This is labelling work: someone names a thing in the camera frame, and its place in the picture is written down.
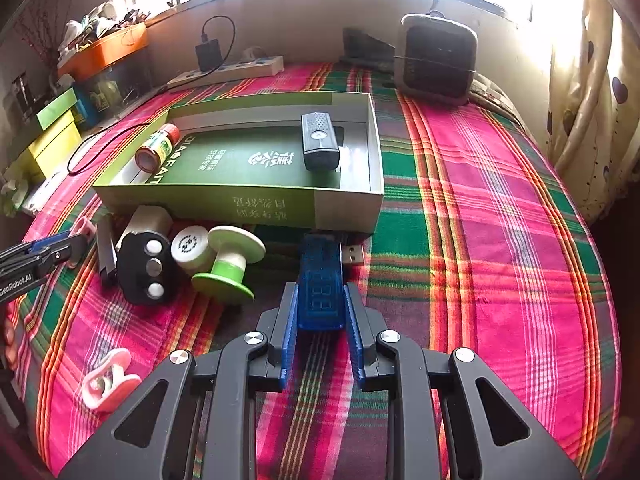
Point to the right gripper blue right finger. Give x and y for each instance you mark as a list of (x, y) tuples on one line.
[(385, 360)]

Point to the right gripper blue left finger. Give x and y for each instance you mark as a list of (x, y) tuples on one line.
[(257, 361)]

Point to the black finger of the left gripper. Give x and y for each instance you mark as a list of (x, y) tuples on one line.
[(58, 253)]

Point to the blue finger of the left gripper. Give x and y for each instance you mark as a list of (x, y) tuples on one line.
[(27, 248)]

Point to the pink clip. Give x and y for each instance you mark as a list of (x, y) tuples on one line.
[(86, 229), (105, 387)]

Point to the silver black lighter bar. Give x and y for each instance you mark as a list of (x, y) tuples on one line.
[(107, 254)]

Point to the black round key fob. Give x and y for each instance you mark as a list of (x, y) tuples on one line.
[(146, 272)]

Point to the blue usb tester dongle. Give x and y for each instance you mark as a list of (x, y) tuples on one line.
[(320, 297)]

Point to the green white spool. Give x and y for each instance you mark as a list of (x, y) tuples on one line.
[(235, 248)]

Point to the pink clip front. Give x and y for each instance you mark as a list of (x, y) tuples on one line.
[(105, 387)]

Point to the black rectangular remote device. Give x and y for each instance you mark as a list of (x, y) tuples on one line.
[(320, 147)]

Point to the yellow green box stack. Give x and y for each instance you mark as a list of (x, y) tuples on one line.
[(45, 142)]

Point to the plaid pink green tablecloth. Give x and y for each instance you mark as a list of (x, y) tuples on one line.
[(478, 244)]

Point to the green cardboard box tray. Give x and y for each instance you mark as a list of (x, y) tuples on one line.
[(240, 161)]

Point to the orange storage tray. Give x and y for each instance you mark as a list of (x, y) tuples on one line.
[(105, 52)]

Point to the black charger brick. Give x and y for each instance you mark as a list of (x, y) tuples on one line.
[(208, 55)]

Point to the white power strip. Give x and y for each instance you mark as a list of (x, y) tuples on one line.
[(262, 67)]

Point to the small black grey heater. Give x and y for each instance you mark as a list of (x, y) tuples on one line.
[(435, 58)]

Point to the cream patterned curtain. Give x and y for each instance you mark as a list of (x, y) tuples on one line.
[(593, 113)]

